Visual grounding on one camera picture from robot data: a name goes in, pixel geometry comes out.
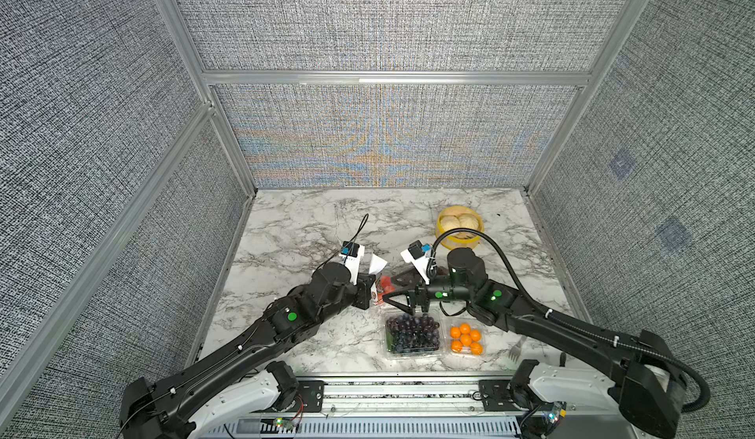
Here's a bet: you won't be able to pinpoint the white sticker sheet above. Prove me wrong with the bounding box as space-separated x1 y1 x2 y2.
369 253 387 276

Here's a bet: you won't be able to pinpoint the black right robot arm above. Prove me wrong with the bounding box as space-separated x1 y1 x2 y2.
383 248 711 438

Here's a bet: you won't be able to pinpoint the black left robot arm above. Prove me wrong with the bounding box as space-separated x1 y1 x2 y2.
118 262 376 438

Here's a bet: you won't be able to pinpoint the clear box mixed grapes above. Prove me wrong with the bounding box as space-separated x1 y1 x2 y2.
390 264 429 286

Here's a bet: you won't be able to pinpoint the clear box red strawberries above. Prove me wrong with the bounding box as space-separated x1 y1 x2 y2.
374 276 396 305

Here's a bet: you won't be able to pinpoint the clear box dark grapes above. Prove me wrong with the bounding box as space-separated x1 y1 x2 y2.
381 309 448 358

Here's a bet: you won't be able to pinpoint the clear box orange kumquats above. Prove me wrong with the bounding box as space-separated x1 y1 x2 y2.
442 318 489 358

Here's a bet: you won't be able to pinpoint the yellow bamboo steamer basket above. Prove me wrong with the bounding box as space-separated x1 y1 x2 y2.
436 205 485 250

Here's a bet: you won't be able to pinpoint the left steamed bun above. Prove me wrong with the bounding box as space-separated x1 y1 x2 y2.
438 215 461 233

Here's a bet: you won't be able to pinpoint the steamed bun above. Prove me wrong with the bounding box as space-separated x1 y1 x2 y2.
438 215 461 233
458 213 480 230

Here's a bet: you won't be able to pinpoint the right steamed bun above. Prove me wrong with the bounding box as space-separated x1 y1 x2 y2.
458 213 480 230

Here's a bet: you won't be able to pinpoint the thin left camera cable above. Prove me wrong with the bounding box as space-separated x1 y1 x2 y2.
311 213 371 275

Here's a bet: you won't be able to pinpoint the aluminium front rail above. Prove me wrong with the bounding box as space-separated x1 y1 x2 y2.
154 373 656 439

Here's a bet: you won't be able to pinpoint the green handled fork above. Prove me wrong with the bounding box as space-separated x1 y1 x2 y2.
506 336 528 362

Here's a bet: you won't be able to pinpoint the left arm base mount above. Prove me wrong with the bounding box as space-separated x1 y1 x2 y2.
269 380 326 415

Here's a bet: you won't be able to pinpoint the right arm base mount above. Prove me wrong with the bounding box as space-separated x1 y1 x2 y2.
478 378 531 413

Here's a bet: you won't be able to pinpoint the grey perforated cable tray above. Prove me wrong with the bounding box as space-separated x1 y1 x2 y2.
201 415 522 438

